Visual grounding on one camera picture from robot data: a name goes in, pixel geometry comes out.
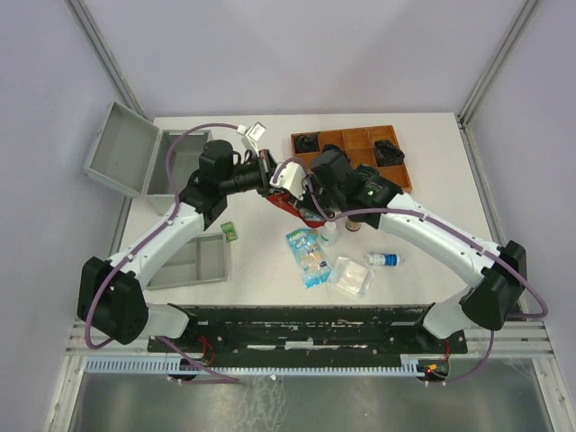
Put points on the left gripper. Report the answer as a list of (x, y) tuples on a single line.
[(265, 165)]

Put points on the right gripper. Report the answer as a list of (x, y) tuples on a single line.
[(310, 181)]

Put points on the red first aid pouch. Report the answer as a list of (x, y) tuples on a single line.
[(292, 207)]

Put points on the white gauze packet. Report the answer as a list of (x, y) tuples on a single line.
[(349, 277)]

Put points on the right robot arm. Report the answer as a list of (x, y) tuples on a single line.
[(493, 274)]

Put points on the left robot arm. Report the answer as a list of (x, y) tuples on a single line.
[(111, 295)]

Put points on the rolled tie green pattern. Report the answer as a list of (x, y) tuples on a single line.
[(306, 143)]

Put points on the rolled tie yellow blue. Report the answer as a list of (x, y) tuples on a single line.
[(365, 171)]

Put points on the brown bottle orange cap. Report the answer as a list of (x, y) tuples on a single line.
[(353, 226)]

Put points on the small white bottle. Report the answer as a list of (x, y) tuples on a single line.
[(328, 234)]

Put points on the blue cotton swab packet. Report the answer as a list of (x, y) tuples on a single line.
[(309, 256)]

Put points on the wooden compartment tray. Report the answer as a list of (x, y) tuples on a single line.
[(358, 145)]

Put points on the rolled tie dark dotted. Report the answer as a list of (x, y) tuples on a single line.
[(387, 154)]

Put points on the small green packet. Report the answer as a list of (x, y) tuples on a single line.
[(229, 231)]

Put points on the lying white blue bottle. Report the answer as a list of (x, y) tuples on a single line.
[(383, 259)]

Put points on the grey plastic insert tray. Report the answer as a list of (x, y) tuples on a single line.
[(202, 260)]

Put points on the grey open metal box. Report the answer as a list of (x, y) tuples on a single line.
[(129, 154)]

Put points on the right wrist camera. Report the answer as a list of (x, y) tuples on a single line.
[(289, 176)]

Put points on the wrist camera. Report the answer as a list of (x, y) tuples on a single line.
[(289, 176), (251, 135)]

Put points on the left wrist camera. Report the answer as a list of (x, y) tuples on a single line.
[(251, 135)]

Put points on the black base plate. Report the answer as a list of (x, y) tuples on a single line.
[(386, 331)]

